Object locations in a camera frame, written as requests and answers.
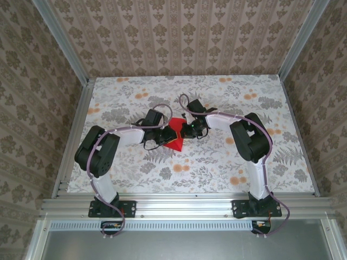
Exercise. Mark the red square paper sheet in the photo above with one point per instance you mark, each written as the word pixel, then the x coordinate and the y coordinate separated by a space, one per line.
pixel 174 146

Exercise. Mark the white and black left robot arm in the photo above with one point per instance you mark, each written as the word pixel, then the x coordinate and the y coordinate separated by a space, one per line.
pixel 104 189

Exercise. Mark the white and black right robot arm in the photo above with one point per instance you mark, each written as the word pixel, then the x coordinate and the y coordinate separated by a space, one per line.
pixel 259 184

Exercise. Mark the grey metal sheet panel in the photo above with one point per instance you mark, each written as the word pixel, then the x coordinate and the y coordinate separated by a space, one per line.
pixel 184 246

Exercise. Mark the floral patterned table cover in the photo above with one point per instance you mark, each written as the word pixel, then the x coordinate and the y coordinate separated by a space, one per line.
pixel 217 176

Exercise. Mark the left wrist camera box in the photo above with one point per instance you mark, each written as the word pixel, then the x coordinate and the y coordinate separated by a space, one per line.
pixel 154 118

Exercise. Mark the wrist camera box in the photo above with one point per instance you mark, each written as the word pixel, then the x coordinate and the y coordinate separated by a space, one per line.
pixel 196 107
pixel 154 118

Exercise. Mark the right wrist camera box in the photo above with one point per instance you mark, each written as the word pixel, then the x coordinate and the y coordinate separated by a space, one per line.
pixel 196 107

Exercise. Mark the long aluminium base rail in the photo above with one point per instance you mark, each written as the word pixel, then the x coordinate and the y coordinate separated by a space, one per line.
pixel 184 207

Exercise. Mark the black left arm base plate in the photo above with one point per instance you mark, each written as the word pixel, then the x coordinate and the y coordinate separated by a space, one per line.
pixel 130 208

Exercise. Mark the aluminium side rail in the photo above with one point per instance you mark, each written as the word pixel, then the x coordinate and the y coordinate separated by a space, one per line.
pixel 301 135
pixel 78 130

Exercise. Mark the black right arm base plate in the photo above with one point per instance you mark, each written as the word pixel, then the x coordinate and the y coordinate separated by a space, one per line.
pixel 238 208

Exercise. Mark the aluminium corner post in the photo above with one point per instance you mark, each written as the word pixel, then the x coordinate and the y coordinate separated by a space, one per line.
pixel 62 43
pixel 301 38

